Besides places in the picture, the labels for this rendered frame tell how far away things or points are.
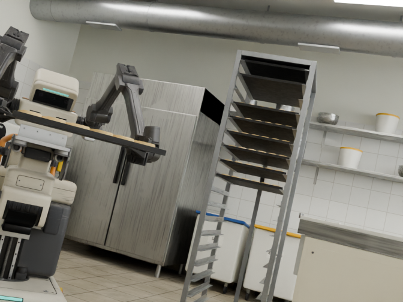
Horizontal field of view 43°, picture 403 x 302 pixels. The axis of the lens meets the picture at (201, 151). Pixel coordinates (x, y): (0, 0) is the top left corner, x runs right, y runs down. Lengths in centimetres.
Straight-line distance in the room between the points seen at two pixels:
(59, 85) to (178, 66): 419
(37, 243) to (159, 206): 264
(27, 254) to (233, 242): 288
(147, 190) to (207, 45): 215
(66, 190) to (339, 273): 162
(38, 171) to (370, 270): 160
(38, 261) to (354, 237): 173
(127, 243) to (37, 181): 302
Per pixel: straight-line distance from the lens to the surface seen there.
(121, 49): 705
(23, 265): 285
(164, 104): 554
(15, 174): 253
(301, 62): 309
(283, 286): 521
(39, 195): 251
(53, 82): 250
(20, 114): 130
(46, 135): 251
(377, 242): 168
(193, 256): 303
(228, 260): 533
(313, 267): 172
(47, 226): 267
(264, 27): 526
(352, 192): 580
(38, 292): 262
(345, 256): 169
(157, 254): 531
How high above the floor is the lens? 87
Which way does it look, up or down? 6 degrees up
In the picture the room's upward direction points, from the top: 13 degrees clockwise
